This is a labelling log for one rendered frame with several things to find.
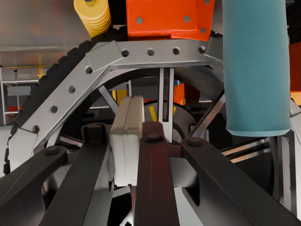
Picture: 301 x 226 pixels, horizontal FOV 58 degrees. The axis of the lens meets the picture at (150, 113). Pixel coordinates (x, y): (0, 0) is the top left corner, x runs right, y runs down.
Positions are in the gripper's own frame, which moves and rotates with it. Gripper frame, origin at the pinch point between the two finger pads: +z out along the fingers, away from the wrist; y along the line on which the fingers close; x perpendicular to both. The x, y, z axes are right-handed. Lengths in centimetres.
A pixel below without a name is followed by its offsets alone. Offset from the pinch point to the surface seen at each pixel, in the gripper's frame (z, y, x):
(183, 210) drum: 12.6, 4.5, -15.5
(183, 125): 85, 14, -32
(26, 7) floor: 183, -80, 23
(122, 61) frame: 31.4, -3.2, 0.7
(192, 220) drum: 12.3, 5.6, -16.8
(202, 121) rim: 39.6, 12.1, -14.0
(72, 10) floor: 195, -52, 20
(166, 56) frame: 32.1, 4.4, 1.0
